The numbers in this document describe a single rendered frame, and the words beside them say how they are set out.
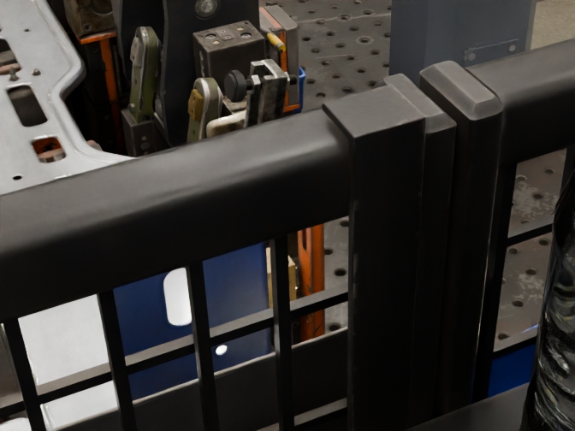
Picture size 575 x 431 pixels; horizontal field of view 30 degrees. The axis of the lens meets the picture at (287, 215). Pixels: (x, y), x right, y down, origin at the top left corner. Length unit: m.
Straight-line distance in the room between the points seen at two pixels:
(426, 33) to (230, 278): 0.93
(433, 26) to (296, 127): 1.30
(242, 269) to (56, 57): 0.80
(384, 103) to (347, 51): 1.75
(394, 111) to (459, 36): 1.30
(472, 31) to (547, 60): 1.27
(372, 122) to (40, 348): 0.77
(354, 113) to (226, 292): 0.45
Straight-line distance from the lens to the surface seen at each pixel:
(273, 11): 1.37
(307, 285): 0.99
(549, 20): 3.70
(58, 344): 1.03
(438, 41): 1.59
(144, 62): 1.29
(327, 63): 2.01
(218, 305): 0.73
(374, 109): 0.29
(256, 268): 0.72
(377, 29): 2.11
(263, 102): 0.97
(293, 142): 0.28
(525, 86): 0.31
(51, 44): 1.50
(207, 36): 1.24
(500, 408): 0.37
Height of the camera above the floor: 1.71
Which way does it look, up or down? 38 degrees down
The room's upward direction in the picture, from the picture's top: 2 degrees counter-clockwise
